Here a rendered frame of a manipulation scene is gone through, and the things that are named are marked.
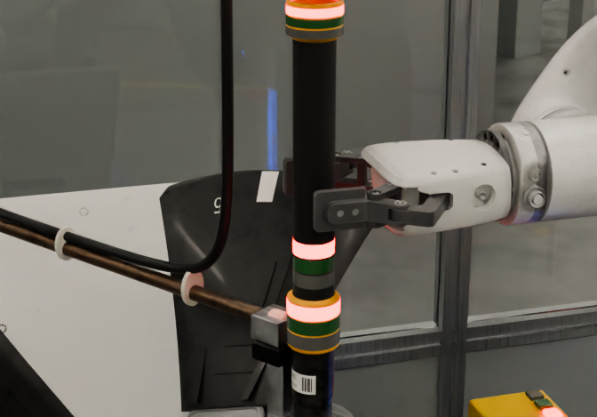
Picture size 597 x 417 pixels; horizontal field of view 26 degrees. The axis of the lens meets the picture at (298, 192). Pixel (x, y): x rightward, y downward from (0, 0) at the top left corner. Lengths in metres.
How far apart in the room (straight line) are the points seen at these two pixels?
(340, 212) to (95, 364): 0.48
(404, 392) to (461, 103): 0.45
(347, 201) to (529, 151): 0.16
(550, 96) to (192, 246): 0.36
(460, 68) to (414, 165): 0.81
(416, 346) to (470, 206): 0.95
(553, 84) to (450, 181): 0.20
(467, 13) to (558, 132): 0.76
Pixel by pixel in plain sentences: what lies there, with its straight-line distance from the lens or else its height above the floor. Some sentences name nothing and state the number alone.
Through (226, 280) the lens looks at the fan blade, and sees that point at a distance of 1.19.
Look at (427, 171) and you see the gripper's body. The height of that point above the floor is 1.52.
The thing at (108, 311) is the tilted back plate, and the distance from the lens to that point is 1.39.
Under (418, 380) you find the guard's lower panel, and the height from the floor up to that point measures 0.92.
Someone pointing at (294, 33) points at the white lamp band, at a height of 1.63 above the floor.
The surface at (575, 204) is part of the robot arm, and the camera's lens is 1.07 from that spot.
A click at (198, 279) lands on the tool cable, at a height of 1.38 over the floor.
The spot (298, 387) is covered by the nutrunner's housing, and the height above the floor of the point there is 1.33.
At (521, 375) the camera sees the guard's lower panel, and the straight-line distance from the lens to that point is 2.04.
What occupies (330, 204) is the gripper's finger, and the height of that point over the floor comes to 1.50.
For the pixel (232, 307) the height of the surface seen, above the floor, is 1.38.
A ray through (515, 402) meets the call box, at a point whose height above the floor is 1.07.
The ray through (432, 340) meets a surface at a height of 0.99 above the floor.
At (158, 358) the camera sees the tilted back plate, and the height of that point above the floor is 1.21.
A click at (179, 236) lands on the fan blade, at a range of 1.24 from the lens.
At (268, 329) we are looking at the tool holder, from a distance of 1.07.
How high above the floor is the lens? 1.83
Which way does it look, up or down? 19 degrees down
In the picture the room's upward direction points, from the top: straight up
